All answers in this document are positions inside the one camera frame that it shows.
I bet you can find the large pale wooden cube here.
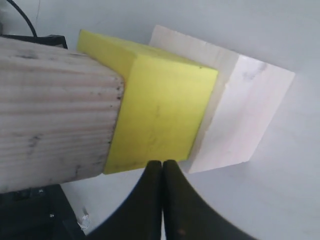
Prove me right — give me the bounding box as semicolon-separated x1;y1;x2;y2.
149;25;295;174

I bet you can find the yellow cube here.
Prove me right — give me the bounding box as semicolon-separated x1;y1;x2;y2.
77;30;218;174

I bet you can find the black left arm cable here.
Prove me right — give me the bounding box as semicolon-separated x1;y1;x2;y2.
6;0;38;38

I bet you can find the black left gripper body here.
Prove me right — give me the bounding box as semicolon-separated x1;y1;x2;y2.
0;33;87;240

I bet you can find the medium brown wooden cube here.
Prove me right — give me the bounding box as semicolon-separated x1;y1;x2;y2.
0;38;124;193

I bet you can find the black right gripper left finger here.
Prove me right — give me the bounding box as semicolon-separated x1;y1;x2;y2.
86;160;162;240

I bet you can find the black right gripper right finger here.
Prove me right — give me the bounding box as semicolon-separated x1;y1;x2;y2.
162;160;253;240

